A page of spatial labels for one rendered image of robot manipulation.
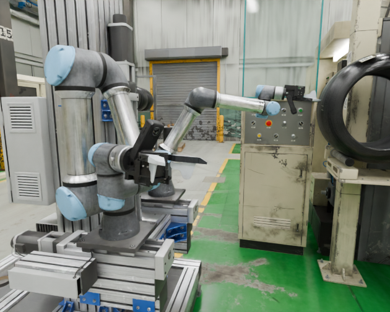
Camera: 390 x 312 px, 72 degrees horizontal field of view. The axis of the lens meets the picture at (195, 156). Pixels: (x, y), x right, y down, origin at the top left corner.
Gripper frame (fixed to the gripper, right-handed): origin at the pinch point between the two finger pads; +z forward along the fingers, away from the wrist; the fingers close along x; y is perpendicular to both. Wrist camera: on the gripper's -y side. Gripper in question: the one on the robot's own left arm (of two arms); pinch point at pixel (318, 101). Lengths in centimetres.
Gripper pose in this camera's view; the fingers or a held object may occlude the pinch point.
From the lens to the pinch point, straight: 171.6
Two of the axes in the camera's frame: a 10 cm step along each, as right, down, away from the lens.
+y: 1.2, -9.7, -2.0
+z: 9.6, 1.6, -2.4
